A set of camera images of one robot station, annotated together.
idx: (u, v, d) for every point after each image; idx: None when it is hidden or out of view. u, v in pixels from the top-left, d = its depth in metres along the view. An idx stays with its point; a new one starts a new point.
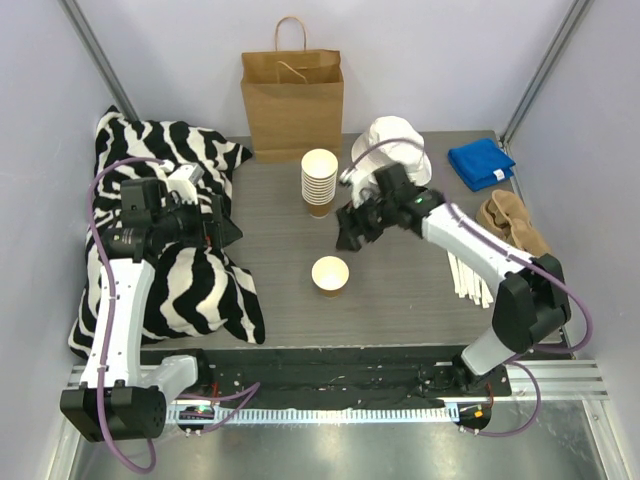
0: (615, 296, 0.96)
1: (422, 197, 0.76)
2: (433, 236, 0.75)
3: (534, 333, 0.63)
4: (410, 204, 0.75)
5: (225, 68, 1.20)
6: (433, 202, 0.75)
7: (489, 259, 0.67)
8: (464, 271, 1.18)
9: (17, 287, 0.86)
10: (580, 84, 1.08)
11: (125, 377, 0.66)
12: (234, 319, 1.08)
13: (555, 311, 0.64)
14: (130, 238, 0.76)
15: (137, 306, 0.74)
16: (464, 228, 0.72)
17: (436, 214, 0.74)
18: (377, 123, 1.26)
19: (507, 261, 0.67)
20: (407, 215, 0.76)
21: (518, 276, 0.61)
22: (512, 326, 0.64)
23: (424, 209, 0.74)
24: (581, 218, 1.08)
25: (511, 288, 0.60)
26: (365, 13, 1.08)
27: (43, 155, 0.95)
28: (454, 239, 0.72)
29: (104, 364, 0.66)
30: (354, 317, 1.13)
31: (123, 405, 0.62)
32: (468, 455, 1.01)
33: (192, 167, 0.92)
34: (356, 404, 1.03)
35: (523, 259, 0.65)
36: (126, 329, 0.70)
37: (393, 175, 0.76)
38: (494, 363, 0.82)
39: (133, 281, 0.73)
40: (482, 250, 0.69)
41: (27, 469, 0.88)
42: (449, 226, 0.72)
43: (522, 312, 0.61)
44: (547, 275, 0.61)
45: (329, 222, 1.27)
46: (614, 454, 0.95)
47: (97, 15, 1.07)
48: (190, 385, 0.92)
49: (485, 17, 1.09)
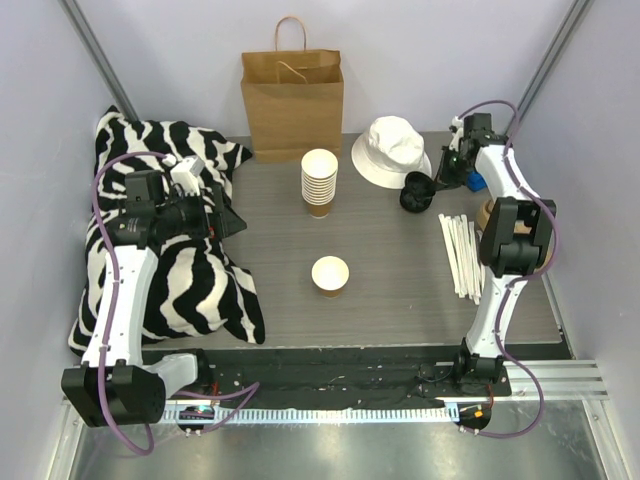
0: (615, 296, 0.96)
1: (491, 135, 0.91)
2: (479, 160, 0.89)
3: (502, 250, 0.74)
4: (476, 135, 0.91)
5: (225, 68, 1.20)
6: (497, 139, 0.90)
7: (504, 184, 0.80)
8: (463, 271, 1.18)
9: (18, 287, 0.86)
10: (580, 84, 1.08)
11: (126, 355, 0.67)
12: (234, 319, 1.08)
13: (531, 248, 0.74)
14: (135, 227, 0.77)
15: (140, 291, 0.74)
16: (503, 163, 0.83)
17: (491, 148, 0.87)
18: (377, 123, 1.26)
19: (516, 193, 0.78)
20: (470, 143, 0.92)
21: (512, 200, 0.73)
22: (489, 242, 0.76)
23: (484, 139, 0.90)
24: (580, 217, 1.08)
25: (501, 203, 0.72)
26: (365, 14, 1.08)
27: (43, 154, 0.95)
28: (491, 165, 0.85)
29: (106, 344, 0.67)
30: (354, 317, 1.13)
31: (124, 384, 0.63)
32: (468, 455, 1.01)
33: (194, 159, 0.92)
34: (356, 404, 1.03)
35: (530, 193, 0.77)
36: (128, 311, 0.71)
37: (478, 118, 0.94)
38: (490, 326, 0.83)
39: (137, 267, 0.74)
40: (505, 178, 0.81)
41: (27, 469, 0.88)
42: (495, 157, 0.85)
43: (499, 226, 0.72)
44: (543, 206, 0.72)
45: (328, 222, 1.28)
46: (614, 454, 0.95)
47: (97, 15, 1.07)
48: (189, 382, 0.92)
49: (485, 17, 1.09)
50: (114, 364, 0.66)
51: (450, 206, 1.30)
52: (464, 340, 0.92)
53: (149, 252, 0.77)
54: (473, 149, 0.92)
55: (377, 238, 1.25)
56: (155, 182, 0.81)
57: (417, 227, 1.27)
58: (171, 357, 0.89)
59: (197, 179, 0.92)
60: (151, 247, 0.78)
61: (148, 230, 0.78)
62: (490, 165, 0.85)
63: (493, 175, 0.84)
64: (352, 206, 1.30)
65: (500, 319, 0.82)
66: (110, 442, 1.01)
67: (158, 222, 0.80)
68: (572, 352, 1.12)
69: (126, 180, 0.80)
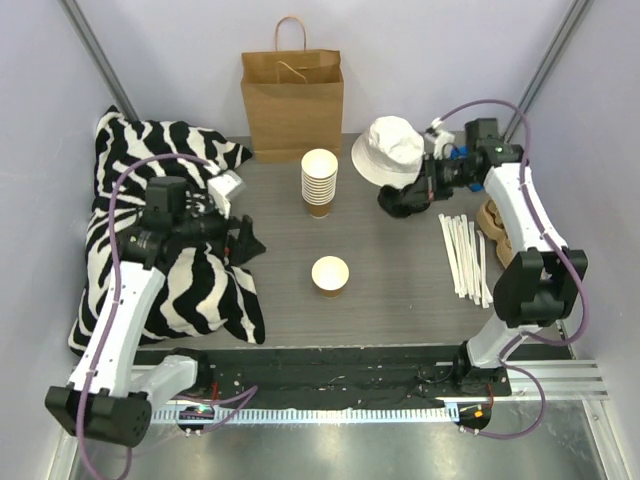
0: (616, 295, 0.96)
1: (503, 149, 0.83)
2: (490, 183, 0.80)
3: (525, 308, 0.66)
4: (486, 147, 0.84)
5: (225, 68, 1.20)
6: (511, 157, 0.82)
7: (525, 227, 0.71)
8: (463, 271, 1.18)
9: (18, 287, 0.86)
10: (579, 85, 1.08)
11: (111, 384, 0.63)
12: (234, 319, 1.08)
13: (555, 305, 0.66)
14: (147, 242, 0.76)
15: (138, 315, 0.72)
16: (521, 193, 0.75)
17: (505, 168, 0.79)
18: (377, 123, 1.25)
19: (539, 239, 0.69)
20: (479, 157, 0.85)
21: (539, 255, 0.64)
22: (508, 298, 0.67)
23: (497, 158, 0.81)
24: (581, 217, 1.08)
25: (525, 260, 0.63)
26: (365, 14, 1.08)
27: (43, 154, 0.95)
28: (507, 197, 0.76)
29: (93, 368, 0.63)
30: (354, 317, 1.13)
31: (103, 413, 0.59)
32: (468, 455, 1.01)
33: (235, 182, 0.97)
34: (356, 404, 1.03)
35: (554, 243, 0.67)
36: (123, 336, 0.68)
37: (482, 125, 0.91)
38: (496, 353, 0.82)
39: (139, 289, 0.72)
40: (526, 219, 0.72)
41: (27, 469, 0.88)
42: (509, 184, 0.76)
43: (521, 284, 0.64)
44: (566, 264, 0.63)
45: (328, 222, 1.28)
46: (614, 454, 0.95)
47: (98, 15, 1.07)
48: (188, 386, 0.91)
49: (485, 17, 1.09)
50: (97, 392, 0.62)
51: (450, 206, 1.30)
52: (464, 345, 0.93)
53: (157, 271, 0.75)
54: (483, 166, 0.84)
55: (377, 238, 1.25)
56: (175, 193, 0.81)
57: (417, 227, 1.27)
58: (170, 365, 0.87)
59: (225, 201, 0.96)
60: (159, 265, 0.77)
61: (161, 245, 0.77)
62: (505, 192, 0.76)
63: (508, 206, 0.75)
64: (352, 206, 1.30)
65: (507, 349, 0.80)
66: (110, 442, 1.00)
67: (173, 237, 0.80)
68: (571, 352, 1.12)
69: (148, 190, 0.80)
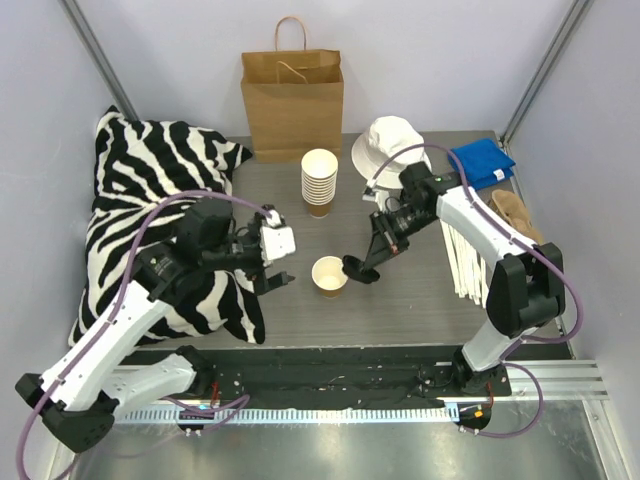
0: (616, 295, 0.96)
1: (442, 177, 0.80)
2: (442, 211, 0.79)
3: (524, 317, 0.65)
4: (428, 180, 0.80)
5: (225, 68, 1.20)
6: (452, 182, 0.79)
7: (492, 237, 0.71)
8: (464, 271, 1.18)
9: (18, 287, 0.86)
10: (579, 85, 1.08)
11: (69, 400, 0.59)
12: (234, 318, 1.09)
13: (549, 302, 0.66)
14: (163, 269, 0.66)
15: (130, 338, 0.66)
16: (475, 210, 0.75)
17: (451, 194, 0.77)
18: (377, 123, 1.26)
19: (510, 245, 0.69)
20: (424, 192, 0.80)
21: (519, 260, 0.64)
22: (503, 309, 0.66)
23: (441, 187, 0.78)
24: (581, 218, 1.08)
25: (507, 268, 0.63)
26: (365, 14, 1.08)
27: (43, 155, 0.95)
28: (463, 218, 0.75)
29: (62, 377, 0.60)
30: (354, 317, 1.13)
31: (51, 425, 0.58)
32: (468, 455, 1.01)
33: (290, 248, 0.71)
34: (356, 404, 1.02)
35: (525, 244, 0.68)
36: (105, 354, 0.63)
37: (415, 169, 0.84)
38: (494, 356, 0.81)
39: (137, 314, 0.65)
40: (489, 232, 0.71)
41: (27, 469, 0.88)
42: (462, 206, 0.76)
43: (513, 293, 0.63)
44: (544, 260, 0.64)
45: (328, 222, 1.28)
46: (614, 454, 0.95)
47: (97, 15, 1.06)
48: (178, 392, 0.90)
49: (485, 17, 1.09)
50: (54, 404, 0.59)
51: None
52: (461, 349, 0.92)
53: (160, 303, 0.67)
54: (432, 200, 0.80)
55: None
56: (213, 223, 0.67)
57: None
58: (165, 370, 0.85)
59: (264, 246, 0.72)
60: (166, 297, 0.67)
61: (178, 277, 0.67)
62: (461, 215, 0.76)
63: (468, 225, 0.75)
64: (352, 206, 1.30)
65: (505, 351, 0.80)
66: (110, 442, 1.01)
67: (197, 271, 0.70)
68: (571, 351, 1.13)
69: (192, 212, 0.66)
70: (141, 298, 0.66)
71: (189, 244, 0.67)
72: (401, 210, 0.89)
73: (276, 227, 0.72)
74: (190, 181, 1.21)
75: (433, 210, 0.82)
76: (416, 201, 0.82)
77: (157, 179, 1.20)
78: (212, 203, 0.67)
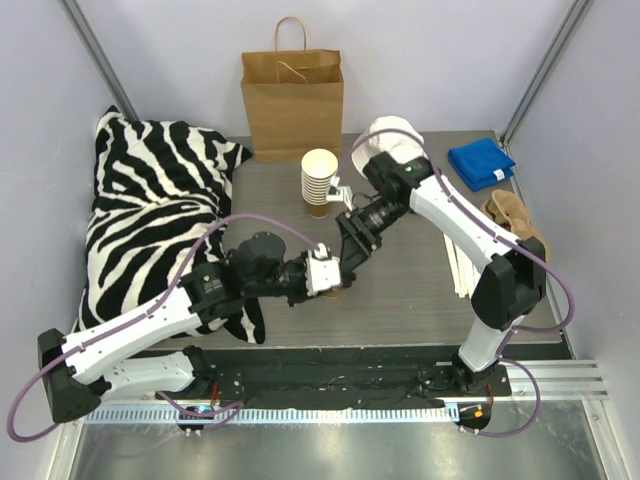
0: (616, 295, 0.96)
1: (411, 166, 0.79)
2: (418, 207, 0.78)
3: (511, 312, 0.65)
4: (397, 170, 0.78)
5: (226, 68, 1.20)
6: (422, 171, 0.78)
7: (475, 235, 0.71)
8: (463, 271, 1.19)
9: (18, 287, 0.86)
10: (580, 84, 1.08)
11: (80, 370, 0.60)
12: (234, 318, 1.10)
13: (532, 293, 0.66)
14: (211, 290, 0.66)
15: (157, 335, 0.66)
16: (452, 204, 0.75)
17: (426, 187, 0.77)
18: (377, 124, 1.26)
19: (495, 243, 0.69)
20: (396, 183, 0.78)
21: (505, 259, 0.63)
22: (491, 306, 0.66)
23: (413, 178, 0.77)
24: (581, 218, 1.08)
25: (497, 270, 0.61)
26: (366, 14, 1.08)
27: (44, 154, 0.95)
28: (443, 214, 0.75)
29: (84, 345, 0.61)
30: (355, 317, 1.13)
31: (53, 386, 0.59)
32: (468, 455, 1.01)
33: (334, 282, 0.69)
34: (356, 404, 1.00)
35: (509, 242, 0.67)
36: (128, 341, 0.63)
37: (379, 162, 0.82)
38: (493, 352, 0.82)
39: (171, 318, 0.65)
40: (472, 228, 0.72)
41: (27, 469, 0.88)
42: (439, 200, 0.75)
43: (503, 292, 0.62)
44: (528, 255, 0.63)
45: (328, 222, 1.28)
46: (614, 454, 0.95)
47: (97, 15, 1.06)
48: (171, 390, 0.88)
49: (486, 17, 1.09)
50: (67, 366, 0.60)
51: None
52: (458, 353, 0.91)
53: (196, 319, 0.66)
54: (405, 189, 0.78)
55: None
56: (266, 264, 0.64)
57: (418, 227, 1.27)
58: (165, 367, 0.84)
59: (310, 286, 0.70)
60: (202, 315, 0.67)
61: (219, 302, 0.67)
62: (438, 209, 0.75)
63: (448, 222, 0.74)
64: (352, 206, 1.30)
65: (500, 347, 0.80)
66: (110, 442, 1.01)
67: (239, 298, 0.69)
68: (571, 351, 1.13)
69: (259, 240, 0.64)
70: (183, 307, 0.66)
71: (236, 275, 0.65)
72: (370, 205, 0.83)
73: (324, 261, 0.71)
74: (190, 181, 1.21)
75: (405, 201, 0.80)
76: (388, 195, 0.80)
77: (157, 179, 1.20)
78: (269, 242, 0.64)
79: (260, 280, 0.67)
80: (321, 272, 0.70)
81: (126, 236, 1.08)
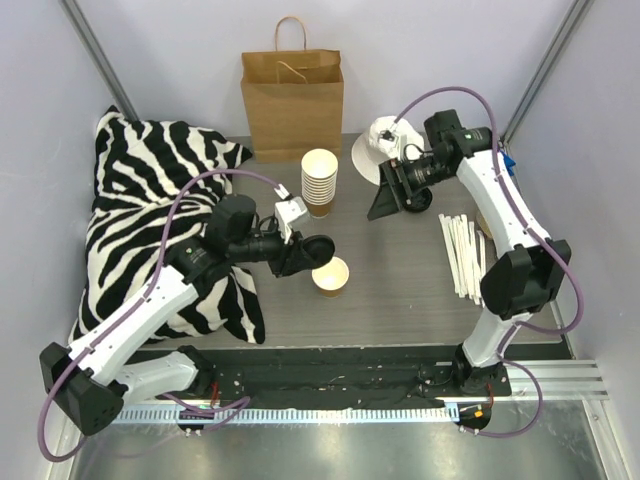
0: (616, 295, 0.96)
1: (472, 134, 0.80)
2: (465, 176, 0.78)
3: (515, 302, 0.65)
4: (455, 134, 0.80)
5: (225, 68, 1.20)
6: (481, 142, 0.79)
7: (507, 221, 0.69)
8: (464, 271, 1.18)
9: (18, 287, 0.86)
10: (580, 84, 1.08)
11: (97, 369, 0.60)
12: (234, 319, 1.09)
13: (542, 293, 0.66)
14: (198, 259, 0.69)
15: (157, 318, 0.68)
16: (497, 183, 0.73)
17: (477, 160, 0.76)
18: (377, 123, 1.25)
19: (523, 234, 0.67)
20: (450, 144, 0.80)
21: (525, 251, 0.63)
22: (498, 292, 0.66)
23: (469, 145, 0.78)
24: (581, 217, 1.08)
25: (513, 259, 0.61)
26: (366, 14, 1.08)
27: (44, 154, 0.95)
28: (485, 190, 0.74)
29: (93, 346, 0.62)
30: (355, 317, 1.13)
31: (75, 392, 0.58)
32: (468, 455, 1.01)
33: (300, 211, 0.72)
34: (356, 404, 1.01)
35: (537, 237, 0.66)
36: (134, 329, 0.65)
37: (444, 116, 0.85)
38: (493, 349, 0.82)
39: (169, 295, 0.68)
40: (506, 213, 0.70)
41: (27, 469, 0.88)
42: (486, 176, 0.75)
43: (514, 282, 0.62)
44: (552, 253, 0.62)
45: (328, 222, 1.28)
46: (614, 454, 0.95)
47: (97, 15, 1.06)
48: (177, 391, 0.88)
49: (486, 17, 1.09)
50: (83, 369, 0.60)
51: (450, 207, 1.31)
52: (460, 346, 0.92)
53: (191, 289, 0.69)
54: (456, 153, 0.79)
55: (376, 238, 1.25)
56: (239, 222, 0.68)
57: (418, 227, 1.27)
58: (168, 364, 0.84)
59: (285, 229, 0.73)
60: (197, 285, 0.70)
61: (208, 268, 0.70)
62: (481, 184, 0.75)
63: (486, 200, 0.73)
64: (352, 206, 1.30)
65: (504, 344, 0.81)
66: (110, 442, 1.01)
67: (225, 260, 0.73)
68: (571, 351, 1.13)
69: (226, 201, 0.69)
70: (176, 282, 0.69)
71: (217, 240, 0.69)
72: (420, 160, 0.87)
73: (285, 200, 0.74)
74: (190, 181, 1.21)
75: (454, 168, 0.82)
76: (439, 155, 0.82)
77: (157, 179, 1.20)
78: (238, 202, 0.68)
79: (240, 237, 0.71)
80: (288, 209, 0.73)
81: (126, 236, 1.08)
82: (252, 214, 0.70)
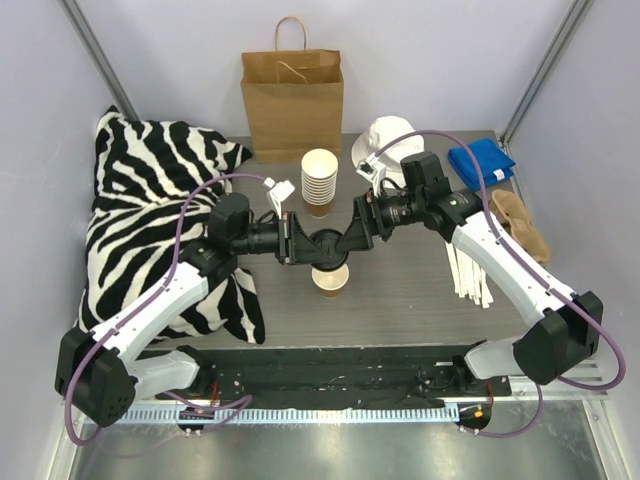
0: (615, 294, 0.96)
1: (457, 200, 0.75)
2: (460, 243, 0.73)
3: (560, 367, 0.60)
4: (444, 205, 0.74)
5: (225, 67, 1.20)
6: (468, 207, 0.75)
7: (526, 283, 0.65)
8: (464, 271, 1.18)
9: (19, 287, 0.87)
10: (580, 84, 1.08)
11: (123, 349, 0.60)
12: (234, 319, 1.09)
13: (583, 350, 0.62)
14: (210, 258, 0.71)
15: (176, 307, 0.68)
16: (501, 245, 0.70)
17: (472, 224, 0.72)
18: (377, 123, 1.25)
19: (547, 295, 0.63)
20: (439, 216, 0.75)
21: (557, 316, 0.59)
22: (535, 358, 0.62)
23: (458, 214, 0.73)
24: (581, 217, 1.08)
25: (548, 327, 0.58)
26: (366, 13, 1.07)
27: (44, 154, 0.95)
28: (490, 255, 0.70)
29: (117, 328, 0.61)
30: (355, 317, 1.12)
31: (101, 371, 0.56)
32: (468, 455, 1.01)
33: (288, 186, 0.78)
34: (356, 404, 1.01)
35: (563, 296, 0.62)
36: (156, 313, 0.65)
37: (426, 168, 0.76)
38: (497, 371, 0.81)
39: (188, 285, 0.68)
40: (521, 275, 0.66)
41: (27, 468, 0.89)
42: (486, 240, 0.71)
43: (554, 348, 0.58)
44: (586, 315, 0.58)
45: (328, 222, 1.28)
46: (614, 455, 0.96)
47: (97, 15, 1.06)
48: (180, 389, 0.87)
49: (486, 17, 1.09)
50: (109, 349, 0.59)
51: None
52: (463, 357, 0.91)
53: (205, 283, 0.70)
54: (447, 223, 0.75)
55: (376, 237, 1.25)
56: (237, 218, 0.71)
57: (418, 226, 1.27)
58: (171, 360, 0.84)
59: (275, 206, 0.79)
60: (210, 282, 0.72)
61: (219, 266, 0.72)
62: (484, 250, 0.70)
63: (495, 265, 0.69)
64: (352, 205, 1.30)
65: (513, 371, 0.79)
66: (110, 442, 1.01)
67: (231, 258, 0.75)
68: None
69: (221, 201, 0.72)
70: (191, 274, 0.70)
71: (221, 238, 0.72)
72: (395, 199, 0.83)
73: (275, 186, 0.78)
74: (189, 181, 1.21)
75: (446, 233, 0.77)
76: (427, 224, 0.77)
77: (157, 179, 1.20)
78: (232, 201, 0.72)
79: (239, 233, 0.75)
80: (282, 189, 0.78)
81: (126, 236, 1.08)
82: (246, 211, 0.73)
